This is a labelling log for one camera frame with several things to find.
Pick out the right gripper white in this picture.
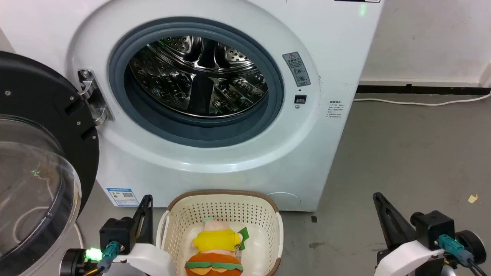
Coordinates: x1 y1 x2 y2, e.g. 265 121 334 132
372 192 486 276

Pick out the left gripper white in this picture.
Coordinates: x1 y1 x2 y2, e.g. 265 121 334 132
61 194 177 276

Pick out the white front-load washing machine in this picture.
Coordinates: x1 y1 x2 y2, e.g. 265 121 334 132
0 0 384 212

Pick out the blue energy label sticker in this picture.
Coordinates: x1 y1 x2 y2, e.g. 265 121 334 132
106 187 140 208

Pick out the yellow and pink plush doll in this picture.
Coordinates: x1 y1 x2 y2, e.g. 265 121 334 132
192 217 250 254

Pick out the hamburger plush toy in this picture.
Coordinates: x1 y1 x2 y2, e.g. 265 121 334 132
185 249 245 276

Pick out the cream perforated laundry basket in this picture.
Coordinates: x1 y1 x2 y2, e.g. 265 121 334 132
156 190 285 276

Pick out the grey rubber door gasket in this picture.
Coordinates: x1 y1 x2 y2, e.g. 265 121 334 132
108 17 285 148

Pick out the metal door hinge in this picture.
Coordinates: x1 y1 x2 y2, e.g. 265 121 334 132
78 69 115 127

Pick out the small printed text sticker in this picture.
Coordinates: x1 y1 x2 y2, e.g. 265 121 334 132
327 100 346 119

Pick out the stainless steel washer drum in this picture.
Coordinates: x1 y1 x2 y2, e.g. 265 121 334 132
129 35 269 118

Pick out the black round washer door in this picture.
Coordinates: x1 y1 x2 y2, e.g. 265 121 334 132
0 51 101 276

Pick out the grey warning sticker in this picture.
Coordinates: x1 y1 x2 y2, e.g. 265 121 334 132
282 52 311 88

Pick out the left teal plug cable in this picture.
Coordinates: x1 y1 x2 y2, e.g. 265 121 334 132
87 241 121 276

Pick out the teal plug cable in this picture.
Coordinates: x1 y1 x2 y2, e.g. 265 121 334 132
87 241 121 276
438 234 491 276

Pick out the right teal plug cable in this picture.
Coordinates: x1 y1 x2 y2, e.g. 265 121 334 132
438 234 491 276

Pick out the thin white cable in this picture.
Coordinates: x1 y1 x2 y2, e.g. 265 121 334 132
74 222 85 250

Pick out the long white floor cable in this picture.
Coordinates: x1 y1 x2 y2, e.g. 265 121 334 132
353 91 491 107

